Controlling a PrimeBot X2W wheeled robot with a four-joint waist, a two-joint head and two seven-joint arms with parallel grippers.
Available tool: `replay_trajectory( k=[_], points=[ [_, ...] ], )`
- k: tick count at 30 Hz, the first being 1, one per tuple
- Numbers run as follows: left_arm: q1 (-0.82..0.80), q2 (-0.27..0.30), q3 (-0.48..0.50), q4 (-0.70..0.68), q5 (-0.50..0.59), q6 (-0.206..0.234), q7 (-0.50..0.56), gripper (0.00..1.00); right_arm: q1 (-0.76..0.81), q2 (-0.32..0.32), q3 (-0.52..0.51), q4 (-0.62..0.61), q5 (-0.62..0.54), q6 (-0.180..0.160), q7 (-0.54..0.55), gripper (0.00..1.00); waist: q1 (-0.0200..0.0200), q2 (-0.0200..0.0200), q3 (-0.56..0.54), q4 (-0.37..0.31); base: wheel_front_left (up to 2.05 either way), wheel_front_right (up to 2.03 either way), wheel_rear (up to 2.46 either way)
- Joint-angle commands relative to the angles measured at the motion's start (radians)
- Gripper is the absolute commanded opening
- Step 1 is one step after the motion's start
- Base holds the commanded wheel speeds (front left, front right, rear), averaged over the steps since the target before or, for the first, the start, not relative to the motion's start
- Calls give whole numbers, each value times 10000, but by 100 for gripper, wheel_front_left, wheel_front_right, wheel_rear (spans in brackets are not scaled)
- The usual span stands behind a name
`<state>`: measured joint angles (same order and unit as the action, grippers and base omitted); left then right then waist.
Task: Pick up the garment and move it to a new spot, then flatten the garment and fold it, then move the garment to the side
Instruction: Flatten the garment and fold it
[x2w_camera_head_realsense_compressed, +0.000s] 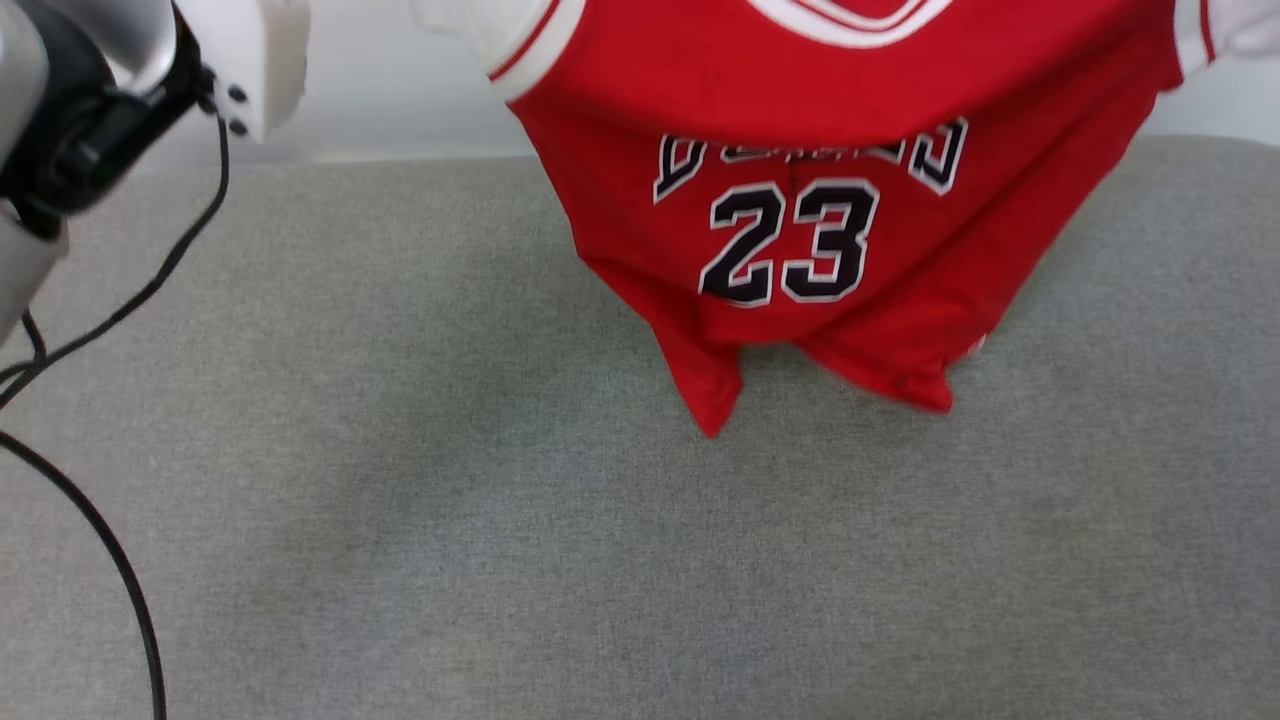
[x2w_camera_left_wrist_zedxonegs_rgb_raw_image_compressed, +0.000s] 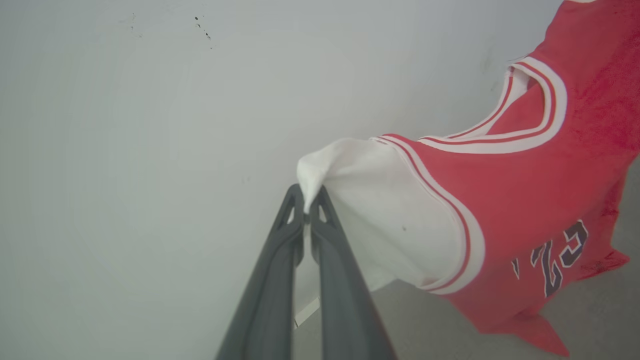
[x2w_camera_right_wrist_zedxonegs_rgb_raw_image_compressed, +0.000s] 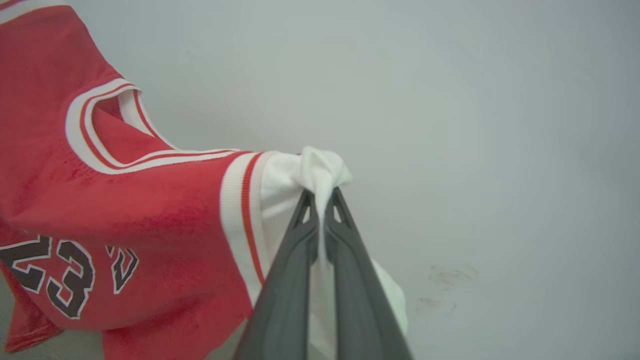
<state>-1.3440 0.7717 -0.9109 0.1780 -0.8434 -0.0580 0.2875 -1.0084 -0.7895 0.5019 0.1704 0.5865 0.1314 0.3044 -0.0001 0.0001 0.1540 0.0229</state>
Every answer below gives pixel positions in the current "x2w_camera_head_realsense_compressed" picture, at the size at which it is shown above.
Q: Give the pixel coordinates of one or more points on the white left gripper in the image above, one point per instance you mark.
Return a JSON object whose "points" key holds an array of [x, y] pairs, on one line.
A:
{"points": [[255, 60]]}

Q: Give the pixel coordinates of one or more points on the red number 23 basketball jersey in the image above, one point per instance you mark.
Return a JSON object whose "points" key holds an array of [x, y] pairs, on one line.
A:
{"points": [[620, 230]]}

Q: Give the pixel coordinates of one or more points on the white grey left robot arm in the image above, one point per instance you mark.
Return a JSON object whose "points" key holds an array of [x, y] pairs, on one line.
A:
{"points": [[60, 130]]}

